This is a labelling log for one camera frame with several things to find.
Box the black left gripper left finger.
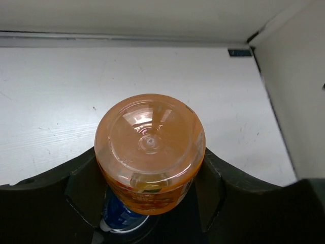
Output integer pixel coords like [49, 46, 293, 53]
[1, 148, 107, 243]

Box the dark blue plastic bin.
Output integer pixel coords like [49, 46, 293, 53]
[91, 178, 325, 244]

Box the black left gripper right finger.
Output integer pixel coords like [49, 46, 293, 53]
[178, 150, 324, 243]

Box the blue label plastic bottle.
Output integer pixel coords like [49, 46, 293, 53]
[100, 187, 149, 234]

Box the orange juice plastic bottle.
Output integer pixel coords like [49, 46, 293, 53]
[94, 94, 206, 215]

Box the aluminium table frame rail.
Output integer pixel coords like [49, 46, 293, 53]
[1, 30, 254, 57]

